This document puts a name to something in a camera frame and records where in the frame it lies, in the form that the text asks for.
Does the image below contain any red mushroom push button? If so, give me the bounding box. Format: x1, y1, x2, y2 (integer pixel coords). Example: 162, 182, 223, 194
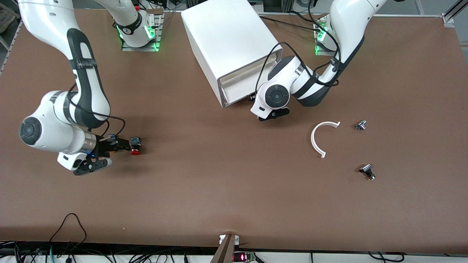
130, 136, 143, 156

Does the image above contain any white scoop-front drawer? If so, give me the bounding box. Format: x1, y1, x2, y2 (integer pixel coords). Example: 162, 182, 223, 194
222, 60, 278, 106

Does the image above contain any white curved plastic arc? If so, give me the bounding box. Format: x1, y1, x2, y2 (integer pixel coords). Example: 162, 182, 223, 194
310, 121, 341, 159

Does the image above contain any small device with red display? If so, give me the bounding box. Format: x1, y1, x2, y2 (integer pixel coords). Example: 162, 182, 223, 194
233, 251, 258, 263

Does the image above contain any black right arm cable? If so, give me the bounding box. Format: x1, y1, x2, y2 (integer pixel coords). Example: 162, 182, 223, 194
67, 82, 127, 139

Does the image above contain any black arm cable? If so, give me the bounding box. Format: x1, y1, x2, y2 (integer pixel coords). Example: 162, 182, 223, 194
255, 0, 342, 92
67, 82, 127, 139

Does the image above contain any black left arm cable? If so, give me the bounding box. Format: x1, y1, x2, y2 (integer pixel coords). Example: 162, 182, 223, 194
255, 0, 342, 92

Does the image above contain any looped thin black cable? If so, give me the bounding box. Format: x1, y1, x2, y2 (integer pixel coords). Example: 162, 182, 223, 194
48, 213, 88, 254

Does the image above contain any long black table cable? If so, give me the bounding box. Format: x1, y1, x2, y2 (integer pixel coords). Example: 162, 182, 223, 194
258, 15, 320, 31

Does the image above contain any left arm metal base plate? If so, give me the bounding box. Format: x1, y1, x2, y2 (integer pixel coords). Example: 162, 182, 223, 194
314, 16, 339, 57

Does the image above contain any short black table cable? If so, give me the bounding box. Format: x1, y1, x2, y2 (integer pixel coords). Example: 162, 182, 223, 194
291, 11, 318, 23

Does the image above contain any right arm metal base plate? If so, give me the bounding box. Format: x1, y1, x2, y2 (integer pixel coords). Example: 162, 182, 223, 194
121, 8, 164, 52

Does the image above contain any black silver selector switch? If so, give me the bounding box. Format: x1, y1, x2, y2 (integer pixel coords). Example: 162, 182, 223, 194
359, 164, 376, 182

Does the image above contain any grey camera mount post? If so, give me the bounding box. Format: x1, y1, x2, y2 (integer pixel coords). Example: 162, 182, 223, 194
210, 234, 237, 263

